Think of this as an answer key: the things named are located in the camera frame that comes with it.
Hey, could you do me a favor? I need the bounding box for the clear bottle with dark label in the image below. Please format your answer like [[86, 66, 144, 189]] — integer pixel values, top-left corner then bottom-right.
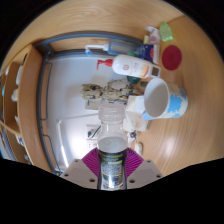
[[96, 103, 129, 191]]

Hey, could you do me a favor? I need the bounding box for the flat round red coaster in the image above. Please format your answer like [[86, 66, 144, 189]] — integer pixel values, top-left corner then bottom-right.
[[161, 44, 183, 71]]

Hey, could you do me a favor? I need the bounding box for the grey metal shelf frame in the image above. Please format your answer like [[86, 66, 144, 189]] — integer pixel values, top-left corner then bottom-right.
[[33, 30, 151, 176]]

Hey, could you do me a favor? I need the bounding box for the brown tree creature figurine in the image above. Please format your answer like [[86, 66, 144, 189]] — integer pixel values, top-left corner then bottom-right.
[[80, 78, 144, 104]]

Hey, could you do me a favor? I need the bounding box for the pink and white packet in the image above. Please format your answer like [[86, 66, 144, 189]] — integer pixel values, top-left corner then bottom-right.
[[143, 25, 162, 45]]

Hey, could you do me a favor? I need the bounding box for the white wall socket with plug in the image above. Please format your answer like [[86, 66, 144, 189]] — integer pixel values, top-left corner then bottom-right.
[[85, 123, 102, 139]]

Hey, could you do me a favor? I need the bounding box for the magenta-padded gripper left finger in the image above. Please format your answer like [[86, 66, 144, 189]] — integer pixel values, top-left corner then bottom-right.
[[59, 148, 100, 190]]

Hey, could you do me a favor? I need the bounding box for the blue printed pouch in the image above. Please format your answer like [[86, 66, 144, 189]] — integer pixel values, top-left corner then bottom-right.
[[134, 44, 160, 64]]

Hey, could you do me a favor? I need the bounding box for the wooden shelf unit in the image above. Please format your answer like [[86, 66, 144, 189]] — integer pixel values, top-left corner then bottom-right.
[[0, 43, 51, 171]]

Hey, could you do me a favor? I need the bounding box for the small white earbuds case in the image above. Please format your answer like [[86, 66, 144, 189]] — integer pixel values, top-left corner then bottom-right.
[[134, 142, 144, 157]]

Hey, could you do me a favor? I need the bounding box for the green wipes packet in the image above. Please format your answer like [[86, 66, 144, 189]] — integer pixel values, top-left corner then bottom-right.
[[158, 21, 174, 43]]

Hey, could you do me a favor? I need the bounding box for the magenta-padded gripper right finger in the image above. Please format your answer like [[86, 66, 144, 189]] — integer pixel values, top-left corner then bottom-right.
[[125, 148, 164, 190]]

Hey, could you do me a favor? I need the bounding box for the small white square clock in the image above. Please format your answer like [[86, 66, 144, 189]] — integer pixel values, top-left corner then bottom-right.
[[150, 65, 162, 79]]

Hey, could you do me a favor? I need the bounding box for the white mug with blue dots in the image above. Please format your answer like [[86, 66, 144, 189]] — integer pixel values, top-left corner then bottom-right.
[[142, 77, 189, 121]]

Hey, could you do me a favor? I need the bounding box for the white tissue pack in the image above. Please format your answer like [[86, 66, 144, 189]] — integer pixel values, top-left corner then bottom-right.
[[123, 95, 149, 133]]

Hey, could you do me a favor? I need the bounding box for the white desk lamp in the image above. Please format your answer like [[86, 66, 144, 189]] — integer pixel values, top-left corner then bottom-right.
[[54, 113, 101, 168]]

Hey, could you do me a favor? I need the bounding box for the white red-pump lotion bottle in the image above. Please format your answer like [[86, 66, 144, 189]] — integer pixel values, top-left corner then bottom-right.
[[96, 54, 162, 80]]

